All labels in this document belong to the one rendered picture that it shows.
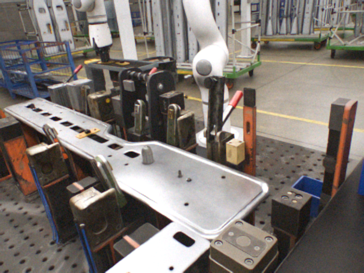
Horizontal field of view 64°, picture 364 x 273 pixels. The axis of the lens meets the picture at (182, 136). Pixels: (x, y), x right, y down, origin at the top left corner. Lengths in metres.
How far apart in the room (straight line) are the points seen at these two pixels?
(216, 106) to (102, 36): 0.82
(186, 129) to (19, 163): 0.73
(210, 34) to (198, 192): 0.76
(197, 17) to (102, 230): 0.85
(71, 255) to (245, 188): 0.62
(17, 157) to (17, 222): 0.25
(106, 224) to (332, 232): 0.44
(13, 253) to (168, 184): 0.64
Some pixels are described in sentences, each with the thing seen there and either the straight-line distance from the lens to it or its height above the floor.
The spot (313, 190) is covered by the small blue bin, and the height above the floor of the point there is 0.75.
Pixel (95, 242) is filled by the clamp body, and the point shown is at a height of 0.94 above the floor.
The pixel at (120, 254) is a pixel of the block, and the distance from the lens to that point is 0.60.
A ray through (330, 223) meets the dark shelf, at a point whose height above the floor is 1.03.
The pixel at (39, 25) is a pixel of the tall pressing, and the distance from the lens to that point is 9.79.
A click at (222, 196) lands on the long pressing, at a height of 1.00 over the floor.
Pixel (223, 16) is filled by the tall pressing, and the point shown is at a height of 1.09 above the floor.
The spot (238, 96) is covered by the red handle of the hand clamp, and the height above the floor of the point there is 1.14.
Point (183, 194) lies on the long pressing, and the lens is 0.67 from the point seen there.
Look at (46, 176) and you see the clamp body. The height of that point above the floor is 0.96.
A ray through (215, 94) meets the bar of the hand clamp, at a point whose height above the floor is 1.17.
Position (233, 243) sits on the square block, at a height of 1.06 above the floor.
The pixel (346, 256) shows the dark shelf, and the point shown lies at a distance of 0.53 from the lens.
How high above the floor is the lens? 1.40
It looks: 25 degrees down
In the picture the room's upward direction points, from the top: 6 degrees counter-clockwise
